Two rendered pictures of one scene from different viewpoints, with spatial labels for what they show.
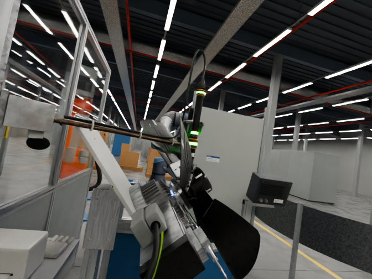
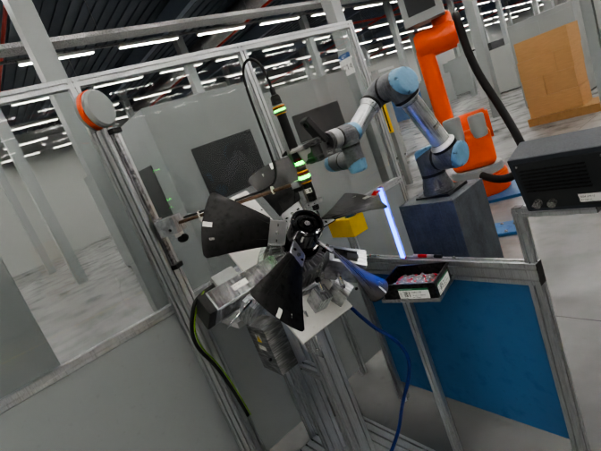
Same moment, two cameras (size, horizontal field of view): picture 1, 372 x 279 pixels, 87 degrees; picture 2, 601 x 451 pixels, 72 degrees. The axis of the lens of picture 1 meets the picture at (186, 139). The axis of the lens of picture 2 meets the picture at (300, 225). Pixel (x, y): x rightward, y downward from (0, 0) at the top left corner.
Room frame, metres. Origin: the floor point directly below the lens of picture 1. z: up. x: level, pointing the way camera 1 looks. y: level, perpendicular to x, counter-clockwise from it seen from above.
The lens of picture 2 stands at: (0.29, -1.40, 1.52)
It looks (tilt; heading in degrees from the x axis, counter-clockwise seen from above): 12 degrees down; 68
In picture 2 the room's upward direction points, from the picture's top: 21 degrees counter-clockwise
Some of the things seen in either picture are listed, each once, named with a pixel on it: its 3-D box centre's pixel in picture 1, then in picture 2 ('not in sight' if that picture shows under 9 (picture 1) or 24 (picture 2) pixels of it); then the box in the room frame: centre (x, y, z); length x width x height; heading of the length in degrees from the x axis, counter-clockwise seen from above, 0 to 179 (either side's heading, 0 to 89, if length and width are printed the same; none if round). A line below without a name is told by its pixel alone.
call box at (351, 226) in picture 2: not in sight; (347, 225); (1.23, 0.33, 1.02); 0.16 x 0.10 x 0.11; 102
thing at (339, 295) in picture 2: not in sight; (339, 292); (0.90, -0.04, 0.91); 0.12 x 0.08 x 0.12; 102
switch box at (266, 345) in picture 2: not in sight; (271, 344); (0.64, 0.25, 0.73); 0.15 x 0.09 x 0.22; 102
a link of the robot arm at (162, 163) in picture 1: (160, 164); (429, 158); (1.70, 0.18, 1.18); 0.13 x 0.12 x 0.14; 94
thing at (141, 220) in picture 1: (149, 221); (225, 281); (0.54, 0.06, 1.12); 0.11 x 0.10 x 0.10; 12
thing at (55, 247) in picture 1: (55, 245); not in sight; (0.81, 0.45, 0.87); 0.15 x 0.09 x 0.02; 6
